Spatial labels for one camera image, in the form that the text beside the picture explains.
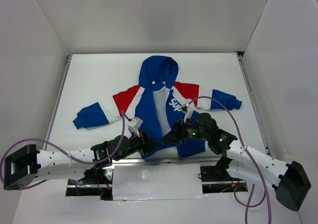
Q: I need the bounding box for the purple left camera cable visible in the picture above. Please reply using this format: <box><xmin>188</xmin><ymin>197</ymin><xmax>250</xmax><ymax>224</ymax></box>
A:
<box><xmin>0</xmin><ymin>109</ymin><xmax>135</xmax><ymax>190</ymax></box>

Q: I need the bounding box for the white foam board front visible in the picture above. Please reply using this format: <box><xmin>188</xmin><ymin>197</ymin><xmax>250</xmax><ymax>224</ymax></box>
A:
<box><xmin>112</xmin><ymin>164</ymin><xmax>204</xmax><ymax>201</ymax></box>

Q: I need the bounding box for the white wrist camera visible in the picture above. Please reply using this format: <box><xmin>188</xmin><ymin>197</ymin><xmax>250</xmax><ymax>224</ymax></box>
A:
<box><xmin>180</xmin><ymin>104</ymin><xmax>193</xmax><ymax>122</ymax></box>
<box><xmin>127</xmin><ymin>117</ymin><xmax>143</xmax><ymax>137</ymax></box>

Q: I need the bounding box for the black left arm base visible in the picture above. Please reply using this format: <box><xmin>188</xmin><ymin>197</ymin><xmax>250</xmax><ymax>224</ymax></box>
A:
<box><xmin>66</xmin><ymin>167</ymin><xmax>114</xmax><ymax>201</ymax></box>

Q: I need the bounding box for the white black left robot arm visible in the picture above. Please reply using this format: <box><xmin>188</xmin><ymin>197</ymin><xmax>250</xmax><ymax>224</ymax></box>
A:
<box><xmin>3</xmin><ymin>132</ymin><xmax>160</xmax><ymax>190</ymax></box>

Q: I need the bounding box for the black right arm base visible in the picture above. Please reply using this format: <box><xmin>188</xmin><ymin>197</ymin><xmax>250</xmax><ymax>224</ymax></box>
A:
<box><xmin>197</xmin><ymin>165</ymin><xmax>248</xmax><ymax>194</ymax></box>

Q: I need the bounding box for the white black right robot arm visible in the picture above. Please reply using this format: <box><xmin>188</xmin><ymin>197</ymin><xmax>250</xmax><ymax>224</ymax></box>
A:
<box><xmin>163</xmin><ymin>113</ymin><xmax>312</xmax><ymax>212</ymax></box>

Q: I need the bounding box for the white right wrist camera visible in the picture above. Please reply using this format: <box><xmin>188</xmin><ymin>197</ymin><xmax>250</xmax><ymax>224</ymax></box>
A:
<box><xmin>180</xmin><ymin>104</ymin><xmax>193</xmax><ymax>122</ymax></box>

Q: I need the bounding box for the blue white red hooded jacket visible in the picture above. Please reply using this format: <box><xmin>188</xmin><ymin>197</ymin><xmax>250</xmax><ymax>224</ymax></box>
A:
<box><xmin>73</xmin><ymin>56</ymin><xmax>242</xmax><ymax>151</ymax></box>

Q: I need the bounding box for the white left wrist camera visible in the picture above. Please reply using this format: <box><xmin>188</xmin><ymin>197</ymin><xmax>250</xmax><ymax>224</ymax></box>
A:
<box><xmin>127</xmin><ymin>117</ymin><xmax>143</xmax><ymax>137</ymax></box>

